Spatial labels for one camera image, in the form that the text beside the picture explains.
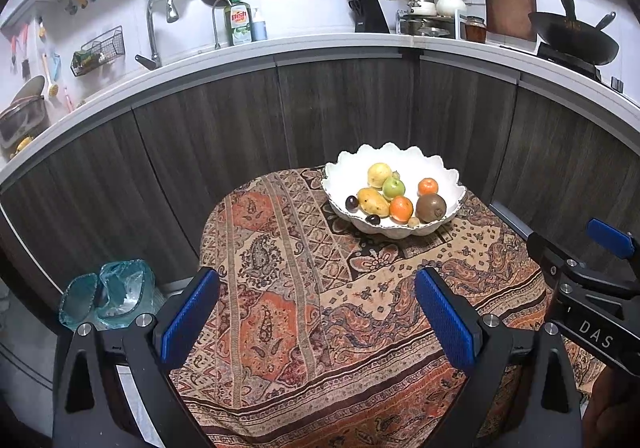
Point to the gas stove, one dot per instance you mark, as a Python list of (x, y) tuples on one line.
[(575, 69)]

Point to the glass jar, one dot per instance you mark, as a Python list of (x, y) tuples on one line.
[(475, 31)]

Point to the dark wood base cabinets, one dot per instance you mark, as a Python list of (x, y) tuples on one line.
[(225, 128)]

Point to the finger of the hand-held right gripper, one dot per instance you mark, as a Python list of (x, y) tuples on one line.
[(607, 233), (547, 253)]

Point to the green dish soap bottle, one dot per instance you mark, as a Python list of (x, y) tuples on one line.
[(241, 23)]

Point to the yellow mango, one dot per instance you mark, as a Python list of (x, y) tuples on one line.
[(374, 202)]

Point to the metal pot rack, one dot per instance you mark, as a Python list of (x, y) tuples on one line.
[(425, 26)]

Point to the green apple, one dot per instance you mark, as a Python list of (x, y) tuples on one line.
[(393, 188)]

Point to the blue and white bottle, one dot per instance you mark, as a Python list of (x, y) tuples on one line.
[(258, 28)]

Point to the black knife block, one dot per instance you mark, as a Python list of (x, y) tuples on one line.
[(372, 16)]

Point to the slim steel faucet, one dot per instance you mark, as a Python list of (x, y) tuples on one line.
[(215, 28)]

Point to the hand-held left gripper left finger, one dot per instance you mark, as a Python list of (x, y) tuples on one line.
[(192, 315)]

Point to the brown kiwi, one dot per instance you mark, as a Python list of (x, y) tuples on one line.
[(431, 207)]

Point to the glass container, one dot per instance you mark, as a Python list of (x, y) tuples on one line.
[(20, 121)]

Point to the white scalloped bowl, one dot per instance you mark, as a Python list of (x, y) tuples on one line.
[(350, 163)]

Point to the steel kitchen faucet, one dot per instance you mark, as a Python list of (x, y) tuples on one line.
[(151, 28)]

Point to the trash bin with blue bag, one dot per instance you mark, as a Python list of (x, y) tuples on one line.
[(125, 290), (80, 300)]

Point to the patterned paisley tablecloth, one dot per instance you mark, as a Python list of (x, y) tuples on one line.
[(280, 278)]

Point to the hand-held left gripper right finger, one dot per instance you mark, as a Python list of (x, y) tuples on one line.
[(445, 323)]

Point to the black wok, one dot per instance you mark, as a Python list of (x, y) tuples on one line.
[(575, 38)]

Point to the orange tangerine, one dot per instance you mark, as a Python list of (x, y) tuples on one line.
[(428, 186), (401, 209)]

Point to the white pot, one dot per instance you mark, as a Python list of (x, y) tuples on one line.
[(450, 4)]

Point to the dark plum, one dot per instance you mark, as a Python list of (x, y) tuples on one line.
[(352, 202), (373, 219)]

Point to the yellow lemon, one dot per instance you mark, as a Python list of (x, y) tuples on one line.
[(379, 174)]

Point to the person's right hand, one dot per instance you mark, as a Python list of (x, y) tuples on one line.
[(617, 413)]

